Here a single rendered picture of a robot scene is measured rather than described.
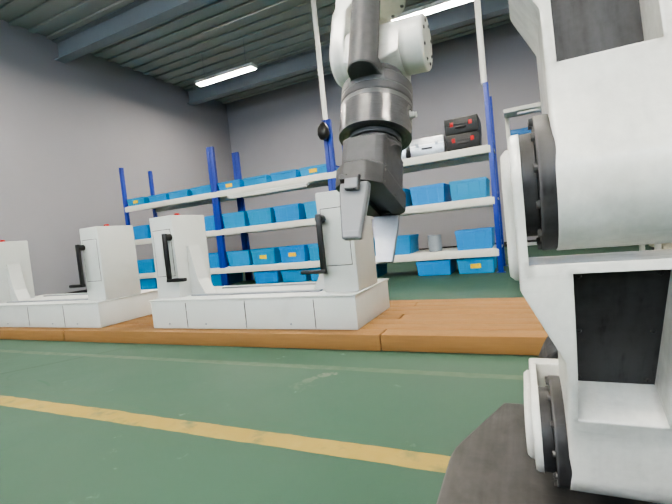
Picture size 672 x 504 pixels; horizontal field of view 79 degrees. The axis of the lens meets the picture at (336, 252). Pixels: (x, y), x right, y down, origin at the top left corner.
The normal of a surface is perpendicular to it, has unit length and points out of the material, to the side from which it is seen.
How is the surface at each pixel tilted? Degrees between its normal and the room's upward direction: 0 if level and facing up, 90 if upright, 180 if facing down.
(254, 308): 90
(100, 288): 90
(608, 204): 112
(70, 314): 90
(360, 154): 71
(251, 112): 90
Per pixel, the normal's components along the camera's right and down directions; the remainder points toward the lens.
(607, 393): -0.29, -0.82
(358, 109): -0.56, -0.23
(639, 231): -0.18, 0.82
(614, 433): -0.31, 0.57
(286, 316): -0.41, 0.08
